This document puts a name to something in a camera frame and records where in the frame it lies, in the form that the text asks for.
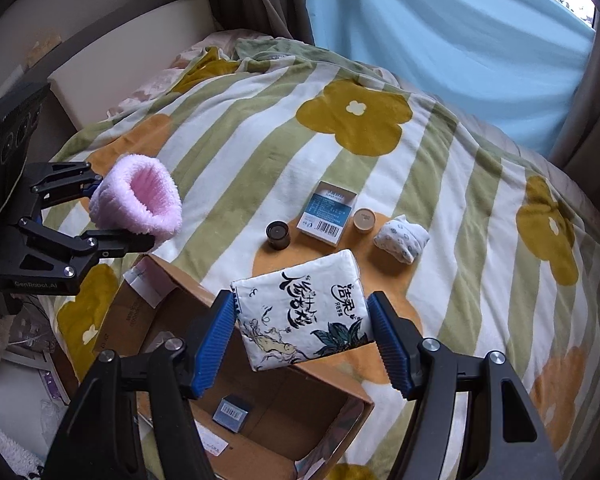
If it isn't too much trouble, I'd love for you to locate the pink fluffy sock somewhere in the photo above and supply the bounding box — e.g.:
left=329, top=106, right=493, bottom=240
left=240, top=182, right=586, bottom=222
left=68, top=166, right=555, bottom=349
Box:
left=89, top=155, right=183, bottom=239

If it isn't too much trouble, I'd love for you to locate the striped flower blanket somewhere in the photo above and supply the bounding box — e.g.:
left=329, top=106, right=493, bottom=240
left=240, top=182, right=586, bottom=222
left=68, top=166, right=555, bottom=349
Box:
left=39, top=37, right=600, bottom=480

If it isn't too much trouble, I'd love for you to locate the blue and white box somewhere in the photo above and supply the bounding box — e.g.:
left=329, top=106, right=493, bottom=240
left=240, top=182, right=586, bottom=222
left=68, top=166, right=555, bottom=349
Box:
left=297, top=180, right=357, bottom=247

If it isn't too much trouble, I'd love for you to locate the floral pillow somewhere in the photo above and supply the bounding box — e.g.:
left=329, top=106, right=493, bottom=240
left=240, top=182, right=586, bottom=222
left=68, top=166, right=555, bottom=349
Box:
left=106, top=30, right=276, bottom=120

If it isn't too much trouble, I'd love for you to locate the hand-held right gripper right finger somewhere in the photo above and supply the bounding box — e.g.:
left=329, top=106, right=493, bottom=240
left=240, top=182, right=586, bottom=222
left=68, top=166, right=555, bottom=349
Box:
left=368, top=291, right=564, bottom=480

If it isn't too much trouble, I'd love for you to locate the small blue box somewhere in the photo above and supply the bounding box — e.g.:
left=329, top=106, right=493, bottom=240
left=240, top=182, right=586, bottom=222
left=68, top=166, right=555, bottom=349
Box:
left=213, top=396, right=251, bottom=433

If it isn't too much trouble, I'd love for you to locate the beige curtain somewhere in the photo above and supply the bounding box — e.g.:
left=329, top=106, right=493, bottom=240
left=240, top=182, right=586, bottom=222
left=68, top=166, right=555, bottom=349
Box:
left=550, top=10, right=600, bottom=241

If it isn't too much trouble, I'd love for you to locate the small tan jar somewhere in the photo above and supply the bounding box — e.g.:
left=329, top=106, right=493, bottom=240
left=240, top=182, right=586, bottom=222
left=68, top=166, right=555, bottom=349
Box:
left=353, top=207, right=376, bottom=234

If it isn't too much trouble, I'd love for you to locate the beige headboard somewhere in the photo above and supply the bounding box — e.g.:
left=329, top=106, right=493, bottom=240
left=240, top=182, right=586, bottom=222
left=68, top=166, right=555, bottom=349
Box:
left=46, top=0, right=227, bottom=130

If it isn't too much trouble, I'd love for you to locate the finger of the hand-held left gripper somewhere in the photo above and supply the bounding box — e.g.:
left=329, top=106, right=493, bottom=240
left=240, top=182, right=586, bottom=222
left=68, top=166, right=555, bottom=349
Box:
left=18, top=219, right=157, bottom=267
left=22, top=161, right=104, bottom=211

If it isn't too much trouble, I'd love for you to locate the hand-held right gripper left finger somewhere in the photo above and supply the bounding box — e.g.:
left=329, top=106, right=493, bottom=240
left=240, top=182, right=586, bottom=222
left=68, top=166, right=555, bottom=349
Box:
left=56, top=290, right=237, bottom=480

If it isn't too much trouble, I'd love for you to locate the white printed tissue pack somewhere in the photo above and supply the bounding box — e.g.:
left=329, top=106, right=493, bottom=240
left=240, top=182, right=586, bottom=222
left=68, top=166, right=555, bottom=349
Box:
left=229, top=249, right=374, bottom=372

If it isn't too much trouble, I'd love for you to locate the light blue curtain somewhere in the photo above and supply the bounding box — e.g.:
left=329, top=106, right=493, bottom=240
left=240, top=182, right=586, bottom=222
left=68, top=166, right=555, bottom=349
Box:
left=298, top=0, right=597, bottom=158

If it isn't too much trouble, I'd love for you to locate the white patterned cloth bundle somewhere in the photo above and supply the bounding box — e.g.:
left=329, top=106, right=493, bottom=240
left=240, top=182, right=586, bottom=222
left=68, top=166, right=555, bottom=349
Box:
left=373, top=214, right=430, bottom=265

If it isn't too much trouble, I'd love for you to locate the cardboard box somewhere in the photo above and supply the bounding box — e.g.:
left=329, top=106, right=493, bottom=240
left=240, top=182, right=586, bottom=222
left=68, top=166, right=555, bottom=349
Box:
left=100, top=255, right=376, bottom=480

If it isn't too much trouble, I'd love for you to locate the small black jar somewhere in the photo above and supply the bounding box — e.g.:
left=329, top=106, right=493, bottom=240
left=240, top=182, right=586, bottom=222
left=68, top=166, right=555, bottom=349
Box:
left=266, top=221, right=292, bottom=250

